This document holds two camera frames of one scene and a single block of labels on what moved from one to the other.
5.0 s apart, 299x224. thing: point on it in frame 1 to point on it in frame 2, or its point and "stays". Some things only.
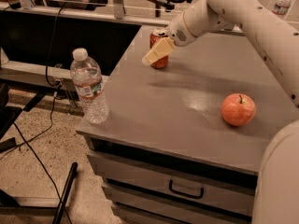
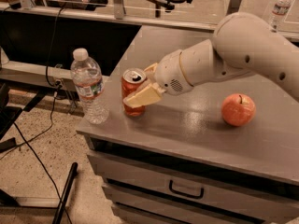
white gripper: (177, 31) to (169, 72)
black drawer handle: (170, 185) stays
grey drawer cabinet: (149, 187) stays
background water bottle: (283, 4) stays
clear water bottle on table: (87, 77) stays
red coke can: (155, 36) to (131, 79)
